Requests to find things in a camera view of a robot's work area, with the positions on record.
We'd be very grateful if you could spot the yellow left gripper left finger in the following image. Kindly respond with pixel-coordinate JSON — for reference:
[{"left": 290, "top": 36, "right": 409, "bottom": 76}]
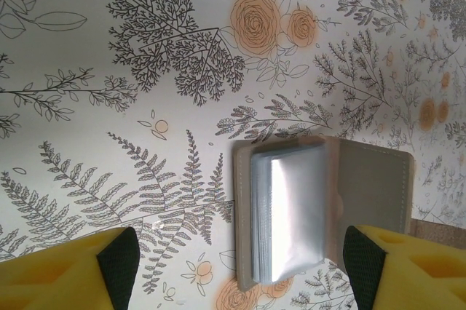
[{"left": 0, "top": 226, "right": 141, "bottom": 310}]

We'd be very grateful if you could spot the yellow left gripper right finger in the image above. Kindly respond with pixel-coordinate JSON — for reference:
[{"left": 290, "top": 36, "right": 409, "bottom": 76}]
[{"left": 343, "top": 223, "right": 466, "bottom": 310}]

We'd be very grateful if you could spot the beige card holder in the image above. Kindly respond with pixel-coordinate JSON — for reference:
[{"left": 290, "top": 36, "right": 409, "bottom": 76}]
[{"left": 232, "top": 135, "right": 415, "bottom": 293}]

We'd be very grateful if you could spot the floral print tablecloth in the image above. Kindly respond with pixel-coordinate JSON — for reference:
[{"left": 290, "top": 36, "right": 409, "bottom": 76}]
[{"left": 0, "top": 0, "right": 466, "bottom": 310}]

